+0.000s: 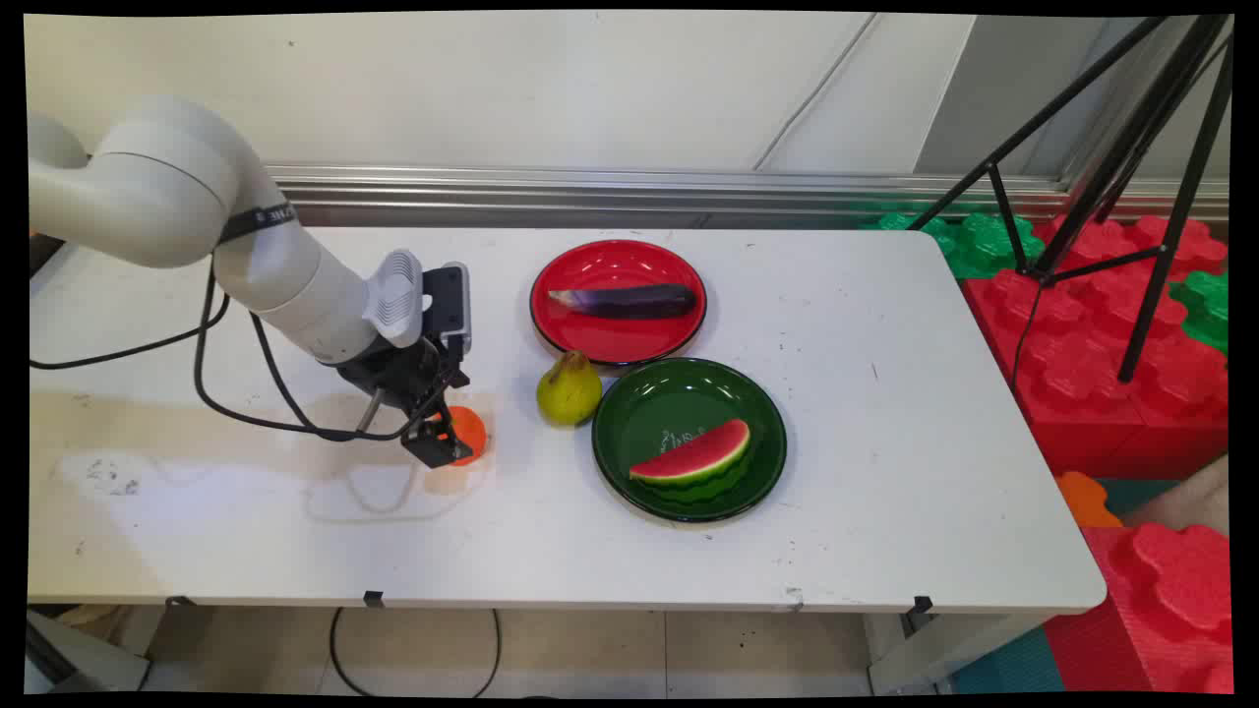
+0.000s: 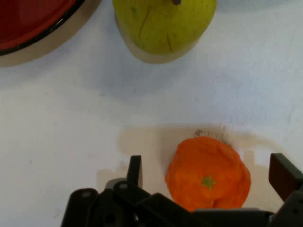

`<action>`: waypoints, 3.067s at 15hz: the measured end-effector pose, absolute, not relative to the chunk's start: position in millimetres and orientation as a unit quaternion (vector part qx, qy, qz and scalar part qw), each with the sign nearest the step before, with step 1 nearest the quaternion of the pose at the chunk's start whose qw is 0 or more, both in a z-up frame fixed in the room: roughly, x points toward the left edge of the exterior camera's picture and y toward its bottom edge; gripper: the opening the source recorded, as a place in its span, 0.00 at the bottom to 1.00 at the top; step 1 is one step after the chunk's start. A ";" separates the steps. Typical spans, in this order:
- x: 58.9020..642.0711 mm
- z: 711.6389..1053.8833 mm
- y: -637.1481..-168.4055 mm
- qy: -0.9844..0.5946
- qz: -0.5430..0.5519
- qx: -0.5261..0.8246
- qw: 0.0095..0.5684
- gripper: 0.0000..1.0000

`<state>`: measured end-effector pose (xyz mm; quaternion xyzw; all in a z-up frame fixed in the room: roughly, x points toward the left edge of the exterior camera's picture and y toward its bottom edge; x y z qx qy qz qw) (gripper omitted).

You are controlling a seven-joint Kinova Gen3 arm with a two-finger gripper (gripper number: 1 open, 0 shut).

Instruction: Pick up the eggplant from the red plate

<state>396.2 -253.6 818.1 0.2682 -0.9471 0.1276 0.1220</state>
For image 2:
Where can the yellow-green toy pear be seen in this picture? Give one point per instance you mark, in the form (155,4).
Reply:
(165,23)

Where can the orange toy fruit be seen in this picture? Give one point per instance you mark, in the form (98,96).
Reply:
(206,165)

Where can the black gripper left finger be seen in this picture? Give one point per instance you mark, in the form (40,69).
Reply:
(113,208)

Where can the red plate with black rim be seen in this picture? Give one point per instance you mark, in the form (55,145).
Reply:
(26,19)

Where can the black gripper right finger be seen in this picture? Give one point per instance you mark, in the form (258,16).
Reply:
(290,186)

